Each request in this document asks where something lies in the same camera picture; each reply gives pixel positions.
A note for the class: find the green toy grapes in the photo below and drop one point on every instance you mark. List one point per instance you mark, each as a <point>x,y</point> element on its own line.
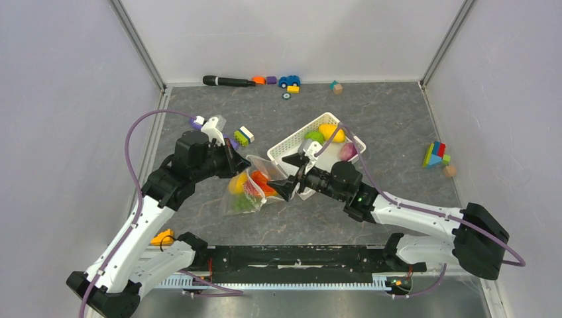
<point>243,203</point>

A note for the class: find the yellow orange toy fruit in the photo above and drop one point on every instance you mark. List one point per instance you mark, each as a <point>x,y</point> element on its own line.
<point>237,185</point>

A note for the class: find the multicolour block stack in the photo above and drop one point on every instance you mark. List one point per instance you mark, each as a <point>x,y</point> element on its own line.
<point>436,155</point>

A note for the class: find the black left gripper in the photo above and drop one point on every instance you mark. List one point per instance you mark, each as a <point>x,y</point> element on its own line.
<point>235,162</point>

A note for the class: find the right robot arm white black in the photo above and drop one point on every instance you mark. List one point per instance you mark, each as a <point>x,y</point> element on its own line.
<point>471,237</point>

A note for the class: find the black microphone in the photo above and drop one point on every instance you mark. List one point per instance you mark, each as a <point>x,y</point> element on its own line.
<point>211,80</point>

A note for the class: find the yellow toy brick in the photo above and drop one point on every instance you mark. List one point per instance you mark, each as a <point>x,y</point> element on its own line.
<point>293,89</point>

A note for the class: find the wooden toy cube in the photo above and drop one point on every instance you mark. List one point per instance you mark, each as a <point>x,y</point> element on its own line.
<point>337,89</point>

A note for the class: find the green blue white brick stack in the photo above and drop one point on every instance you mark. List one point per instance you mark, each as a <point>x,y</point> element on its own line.
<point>243,136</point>

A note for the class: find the small round toy wheel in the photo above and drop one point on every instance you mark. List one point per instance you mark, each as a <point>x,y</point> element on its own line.
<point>286,95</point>

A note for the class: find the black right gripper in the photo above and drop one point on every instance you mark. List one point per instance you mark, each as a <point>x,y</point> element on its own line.
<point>284,187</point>

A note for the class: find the light wooden cube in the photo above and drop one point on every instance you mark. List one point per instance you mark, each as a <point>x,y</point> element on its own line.
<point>450,171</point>

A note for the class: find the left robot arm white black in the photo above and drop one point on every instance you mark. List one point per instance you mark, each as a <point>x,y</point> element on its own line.
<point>116,282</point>

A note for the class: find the blue toy car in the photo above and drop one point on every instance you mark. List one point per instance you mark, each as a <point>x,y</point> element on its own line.
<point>286,81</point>

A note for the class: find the white slotted cable duct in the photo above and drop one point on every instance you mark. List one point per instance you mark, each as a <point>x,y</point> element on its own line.
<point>185,282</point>

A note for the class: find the orange toy piece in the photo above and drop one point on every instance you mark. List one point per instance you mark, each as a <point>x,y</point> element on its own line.
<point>259,80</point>

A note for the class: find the green toy lettuce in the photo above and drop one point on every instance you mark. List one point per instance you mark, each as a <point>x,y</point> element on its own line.
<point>315,136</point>

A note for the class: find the white perforated plastic basket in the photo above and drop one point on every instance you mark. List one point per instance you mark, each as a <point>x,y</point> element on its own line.
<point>293,144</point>

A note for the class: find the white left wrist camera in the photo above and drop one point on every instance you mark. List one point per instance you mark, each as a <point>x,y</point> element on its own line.
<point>213,127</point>

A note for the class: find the orange toy pumpkin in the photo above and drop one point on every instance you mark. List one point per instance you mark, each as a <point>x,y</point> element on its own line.
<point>261,181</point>

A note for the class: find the clear zip top bag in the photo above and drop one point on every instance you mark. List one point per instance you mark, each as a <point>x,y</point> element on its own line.
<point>267,168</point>

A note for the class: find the purple toy block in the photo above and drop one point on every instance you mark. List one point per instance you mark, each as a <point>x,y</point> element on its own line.
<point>271,80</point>

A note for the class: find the purple toy onion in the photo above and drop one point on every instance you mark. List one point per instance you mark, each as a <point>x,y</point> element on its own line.
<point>347,152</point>

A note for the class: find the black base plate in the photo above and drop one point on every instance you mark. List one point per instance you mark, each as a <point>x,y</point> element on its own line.
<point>298,264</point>

